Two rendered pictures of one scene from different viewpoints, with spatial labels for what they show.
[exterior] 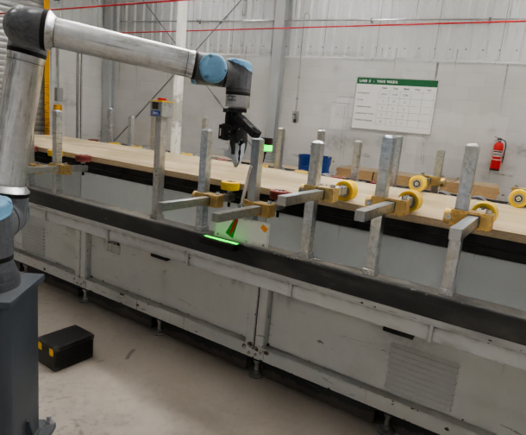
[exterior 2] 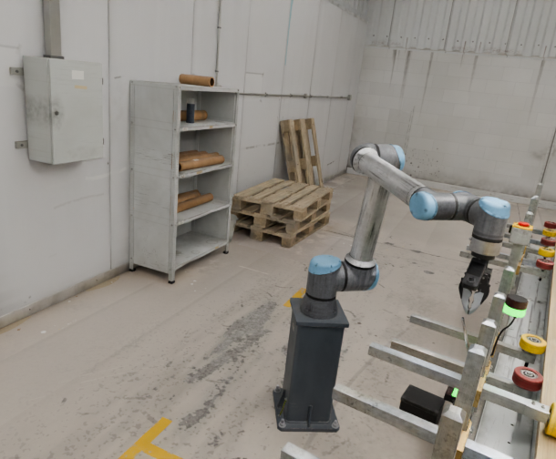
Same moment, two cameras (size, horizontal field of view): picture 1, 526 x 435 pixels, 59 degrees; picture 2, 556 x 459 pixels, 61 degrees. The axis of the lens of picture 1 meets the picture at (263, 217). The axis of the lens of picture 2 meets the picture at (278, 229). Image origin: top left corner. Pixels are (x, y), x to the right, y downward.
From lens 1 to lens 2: 169 cm
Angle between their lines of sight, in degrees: 84
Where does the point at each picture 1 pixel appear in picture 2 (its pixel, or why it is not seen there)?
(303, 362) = not seen: outside the picture
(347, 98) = not seen: outside the picture
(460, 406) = not seen: outside the picture
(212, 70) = (416, 208)
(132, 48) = (384, 179)
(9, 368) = (294, 361)
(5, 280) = (313, 311)
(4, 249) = (318, 292)
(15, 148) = (359, 234)
